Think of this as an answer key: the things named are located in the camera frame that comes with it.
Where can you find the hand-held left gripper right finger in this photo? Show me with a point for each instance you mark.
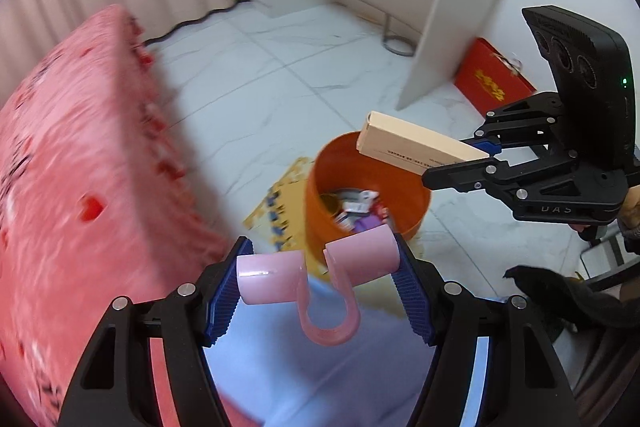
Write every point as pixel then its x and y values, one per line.
pixel 415 302

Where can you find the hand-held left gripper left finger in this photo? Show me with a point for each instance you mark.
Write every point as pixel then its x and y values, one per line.
pixel 227 302

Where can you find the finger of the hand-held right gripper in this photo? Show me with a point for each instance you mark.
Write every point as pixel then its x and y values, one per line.
pixel 460 174
pixel 525 117

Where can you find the pink plastic u-shaped clip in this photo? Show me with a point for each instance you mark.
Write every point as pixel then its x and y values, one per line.
pixel 265 277

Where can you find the beige cardboard box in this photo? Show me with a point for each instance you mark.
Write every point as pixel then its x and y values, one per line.
pixel 415 142

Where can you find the purple ribbed silicone cup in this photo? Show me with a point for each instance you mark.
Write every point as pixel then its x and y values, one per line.
pixel 369 223

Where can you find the orange plastic bin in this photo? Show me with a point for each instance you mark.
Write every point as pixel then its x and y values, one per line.
pixel 316 222

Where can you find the person's right hand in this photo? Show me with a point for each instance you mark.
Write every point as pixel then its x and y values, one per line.
pixel 631 219

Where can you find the red box on floor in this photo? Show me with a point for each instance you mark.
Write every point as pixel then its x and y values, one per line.
pixel 490 77

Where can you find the white red packet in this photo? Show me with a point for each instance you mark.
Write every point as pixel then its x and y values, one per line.
pixel 362 203

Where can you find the yellow foam puzzle mat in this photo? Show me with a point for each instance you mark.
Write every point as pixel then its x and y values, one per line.
pixel 280 207

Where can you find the white desk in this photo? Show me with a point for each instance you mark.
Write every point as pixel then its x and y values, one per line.
pixel 435 37

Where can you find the dark cloth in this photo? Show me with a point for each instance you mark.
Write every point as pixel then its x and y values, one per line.
pixel 560 297

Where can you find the pink red printed blanket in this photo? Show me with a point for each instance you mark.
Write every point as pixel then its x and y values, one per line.
pixel 75 157

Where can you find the grey metal frame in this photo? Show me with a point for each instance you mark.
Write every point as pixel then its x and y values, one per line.
pixel 607 257

